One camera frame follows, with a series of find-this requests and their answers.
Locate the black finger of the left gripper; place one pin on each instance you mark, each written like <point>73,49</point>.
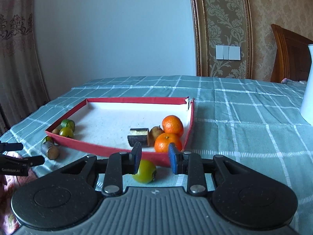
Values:
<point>34,161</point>
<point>8,147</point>

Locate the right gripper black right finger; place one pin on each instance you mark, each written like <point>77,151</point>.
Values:
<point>237,193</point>

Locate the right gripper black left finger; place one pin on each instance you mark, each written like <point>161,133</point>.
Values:
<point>71,194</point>

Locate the dark eggplant chunk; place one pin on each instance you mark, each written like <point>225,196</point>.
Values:
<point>50,150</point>

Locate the green cucumber end piece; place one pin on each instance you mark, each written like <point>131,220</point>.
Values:
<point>47,139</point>

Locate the small brown longan fruit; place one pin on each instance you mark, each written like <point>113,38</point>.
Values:
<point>56,131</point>

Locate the green tomato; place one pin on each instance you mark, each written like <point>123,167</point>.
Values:
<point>146,172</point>
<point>66,132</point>

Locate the split eggplant chunk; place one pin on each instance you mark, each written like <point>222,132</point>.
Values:
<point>140,135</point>

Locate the orange mandarin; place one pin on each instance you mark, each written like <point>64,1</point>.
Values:
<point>173,125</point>
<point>162,142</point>

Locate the brown kiwi fruit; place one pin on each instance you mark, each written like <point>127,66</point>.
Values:
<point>154,133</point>

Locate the pink towel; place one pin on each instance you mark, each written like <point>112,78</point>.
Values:
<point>9,185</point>

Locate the patterned brown curtain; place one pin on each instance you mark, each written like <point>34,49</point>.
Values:
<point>23,89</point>

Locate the teal checked tablecloth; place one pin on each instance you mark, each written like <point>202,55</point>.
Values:
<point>256,123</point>

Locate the red shallow cardboard box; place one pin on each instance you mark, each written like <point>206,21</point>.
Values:
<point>102,125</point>

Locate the white electric kettle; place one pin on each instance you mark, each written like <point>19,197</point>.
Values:
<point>306,109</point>

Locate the pink cloth on bed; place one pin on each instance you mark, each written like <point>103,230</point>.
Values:
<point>292,82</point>

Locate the wooden headboard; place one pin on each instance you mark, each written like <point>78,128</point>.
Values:
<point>293,59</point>

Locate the white wall switch panel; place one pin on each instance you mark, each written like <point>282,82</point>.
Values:
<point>231,53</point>

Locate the gold wallpaper frame moulding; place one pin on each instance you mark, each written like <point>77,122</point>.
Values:
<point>222,22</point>

